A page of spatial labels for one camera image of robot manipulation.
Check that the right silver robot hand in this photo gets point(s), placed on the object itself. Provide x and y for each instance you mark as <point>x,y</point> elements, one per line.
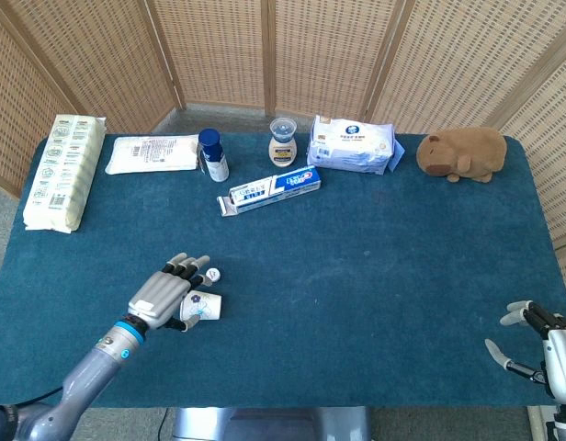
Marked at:
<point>563,358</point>

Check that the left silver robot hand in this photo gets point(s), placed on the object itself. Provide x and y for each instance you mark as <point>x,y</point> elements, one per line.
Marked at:
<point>161,294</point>

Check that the white paper cup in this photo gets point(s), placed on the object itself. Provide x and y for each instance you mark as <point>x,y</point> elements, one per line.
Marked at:
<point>207,305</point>

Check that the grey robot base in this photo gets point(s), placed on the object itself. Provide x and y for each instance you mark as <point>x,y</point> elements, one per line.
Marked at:
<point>269,425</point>

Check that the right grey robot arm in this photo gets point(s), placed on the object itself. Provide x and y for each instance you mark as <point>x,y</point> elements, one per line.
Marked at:
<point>565,425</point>

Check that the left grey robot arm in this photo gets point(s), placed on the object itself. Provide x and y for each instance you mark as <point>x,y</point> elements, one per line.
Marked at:
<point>90,372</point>

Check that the small white cap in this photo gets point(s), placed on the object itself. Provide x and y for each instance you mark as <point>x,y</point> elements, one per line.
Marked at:
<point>214,274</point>

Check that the blue-capped white bottle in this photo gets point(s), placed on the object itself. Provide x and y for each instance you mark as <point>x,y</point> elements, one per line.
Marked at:
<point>213,158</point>

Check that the flat white plastic package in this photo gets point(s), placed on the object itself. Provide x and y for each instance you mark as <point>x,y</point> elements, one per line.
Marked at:
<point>150,154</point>

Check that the blue white toothpaste box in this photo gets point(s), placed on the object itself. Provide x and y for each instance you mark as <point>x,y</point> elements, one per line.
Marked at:
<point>269,190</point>

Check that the long cream tissue pack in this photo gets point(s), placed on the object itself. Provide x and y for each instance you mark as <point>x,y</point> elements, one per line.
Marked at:
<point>64,172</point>

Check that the blue carpet table mat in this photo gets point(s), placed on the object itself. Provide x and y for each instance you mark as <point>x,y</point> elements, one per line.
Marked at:
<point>333,285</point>

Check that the beige jar with clear lid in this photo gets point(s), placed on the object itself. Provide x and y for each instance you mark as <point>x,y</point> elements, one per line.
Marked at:
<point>281,147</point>

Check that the brown capybara plush toy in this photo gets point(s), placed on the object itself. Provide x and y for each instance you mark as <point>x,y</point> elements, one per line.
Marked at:
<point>467,154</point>

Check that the white blue wipes pack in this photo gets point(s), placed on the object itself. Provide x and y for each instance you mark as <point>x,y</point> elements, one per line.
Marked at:
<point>352,144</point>

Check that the woven wicker folding screen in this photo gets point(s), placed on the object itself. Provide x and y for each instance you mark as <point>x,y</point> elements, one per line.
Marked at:
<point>218,46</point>

